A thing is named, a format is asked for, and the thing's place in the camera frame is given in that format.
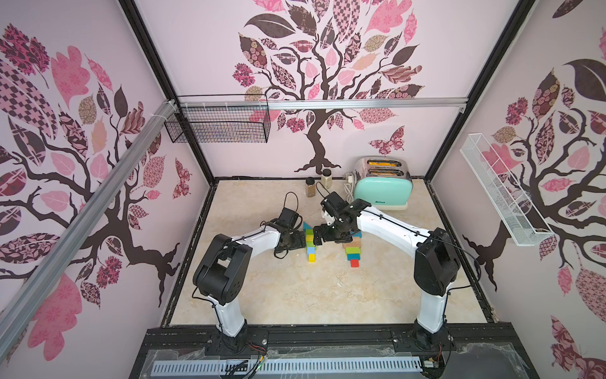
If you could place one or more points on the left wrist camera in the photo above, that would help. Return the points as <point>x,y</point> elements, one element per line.
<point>289,219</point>

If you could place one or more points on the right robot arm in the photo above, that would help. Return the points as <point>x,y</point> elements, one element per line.
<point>436,263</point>

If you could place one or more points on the aluminium frame bar rear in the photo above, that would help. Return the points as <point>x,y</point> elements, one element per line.
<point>317,104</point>

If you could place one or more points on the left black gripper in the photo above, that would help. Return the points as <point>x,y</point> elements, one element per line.
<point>299,242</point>

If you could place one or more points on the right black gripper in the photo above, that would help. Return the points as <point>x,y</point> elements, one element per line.
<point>324,233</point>

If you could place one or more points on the brown spice jar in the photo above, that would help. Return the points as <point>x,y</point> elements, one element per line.
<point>311,190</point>

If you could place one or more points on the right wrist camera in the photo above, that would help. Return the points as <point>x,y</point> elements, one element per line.
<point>333,205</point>

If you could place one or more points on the aluminium frame bar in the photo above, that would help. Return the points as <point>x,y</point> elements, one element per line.
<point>317,104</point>
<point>35,290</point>

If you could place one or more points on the aluminium frame bar left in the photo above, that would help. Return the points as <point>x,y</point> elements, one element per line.
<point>35,290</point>

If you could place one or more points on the black wire basket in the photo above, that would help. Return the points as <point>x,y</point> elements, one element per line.
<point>221,118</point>

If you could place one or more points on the white slotted cable duct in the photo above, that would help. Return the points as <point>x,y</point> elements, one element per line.
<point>285,366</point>

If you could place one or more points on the pale spice jar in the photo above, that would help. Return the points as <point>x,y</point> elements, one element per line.
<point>326,178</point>

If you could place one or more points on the mint green toaster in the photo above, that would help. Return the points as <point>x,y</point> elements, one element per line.
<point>383,182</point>

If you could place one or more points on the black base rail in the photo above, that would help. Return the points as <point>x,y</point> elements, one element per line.
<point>465,350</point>

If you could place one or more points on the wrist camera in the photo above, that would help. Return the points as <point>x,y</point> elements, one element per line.
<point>289,219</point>
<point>333,205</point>

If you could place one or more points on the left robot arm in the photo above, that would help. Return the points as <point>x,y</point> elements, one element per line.
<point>221,274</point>

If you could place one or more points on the white wire shelf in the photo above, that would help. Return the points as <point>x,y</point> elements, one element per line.
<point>493,167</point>

